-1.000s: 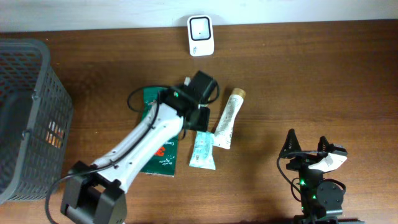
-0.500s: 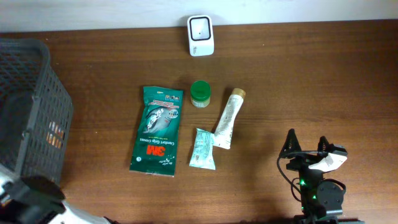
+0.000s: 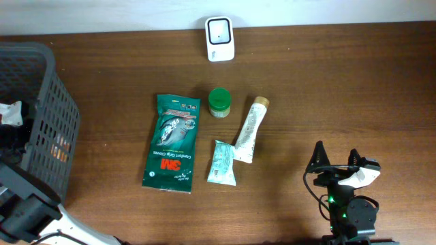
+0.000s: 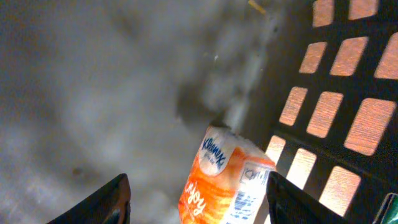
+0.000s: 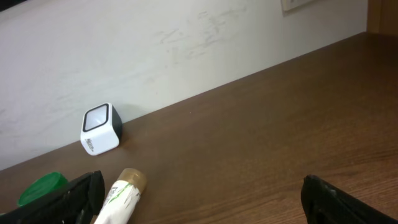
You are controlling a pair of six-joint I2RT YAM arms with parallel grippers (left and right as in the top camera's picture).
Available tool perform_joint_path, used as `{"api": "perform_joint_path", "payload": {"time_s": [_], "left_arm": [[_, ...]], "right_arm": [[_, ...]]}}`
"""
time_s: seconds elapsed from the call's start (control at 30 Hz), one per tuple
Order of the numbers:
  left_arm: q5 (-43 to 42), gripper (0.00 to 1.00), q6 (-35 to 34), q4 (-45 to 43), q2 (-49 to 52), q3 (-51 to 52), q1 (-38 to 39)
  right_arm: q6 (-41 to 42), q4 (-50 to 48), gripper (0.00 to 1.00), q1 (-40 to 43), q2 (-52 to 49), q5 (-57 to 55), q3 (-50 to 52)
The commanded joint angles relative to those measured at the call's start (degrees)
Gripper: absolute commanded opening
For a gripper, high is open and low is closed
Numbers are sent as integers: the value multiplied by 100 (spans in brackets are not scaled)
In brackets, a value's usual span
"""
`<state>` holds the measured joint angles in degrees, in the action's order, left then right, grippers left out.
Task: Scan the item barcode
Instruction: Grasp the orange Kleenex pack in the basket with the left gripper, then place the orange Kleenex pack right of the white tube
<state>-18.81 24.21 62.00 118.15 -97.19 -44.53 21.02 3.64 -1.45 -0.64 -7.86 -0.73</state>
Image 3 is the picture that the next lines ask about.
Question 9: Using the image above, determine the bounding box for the grey plastic mesh basket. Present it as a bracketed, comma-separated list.
[1, 42, 80, 200]

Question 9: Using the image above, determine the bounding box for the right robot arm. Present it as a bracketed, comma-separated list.
[302, 141, 397, 245]

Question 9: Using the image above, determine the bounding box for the white tube gold cap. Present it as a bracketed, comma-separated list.
[234, 96, 270, 163]

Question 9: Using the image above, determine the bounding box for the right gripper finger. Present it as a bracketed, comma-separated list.
[305, 141, 330, 172]
[347, 148, 362, 167]

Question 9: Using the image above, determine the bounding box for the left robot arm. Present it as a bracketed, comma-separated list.
[1, 163, 124, 245]

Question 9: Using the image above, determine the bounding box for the white barcode scanner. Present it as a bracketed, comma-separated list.
[204, 16, 235, 62]

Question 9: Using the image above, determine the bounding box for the light green wipes packet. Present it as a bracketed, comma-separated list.
[207, 140, 236, 186]

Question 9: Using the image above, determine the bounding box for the green lid jar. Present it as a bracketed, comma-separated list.
[208, 88, 232, 118]

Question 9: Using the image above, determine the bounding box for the green 3M gloves package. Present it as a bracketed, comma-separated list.
[142, 95, 201, 193]

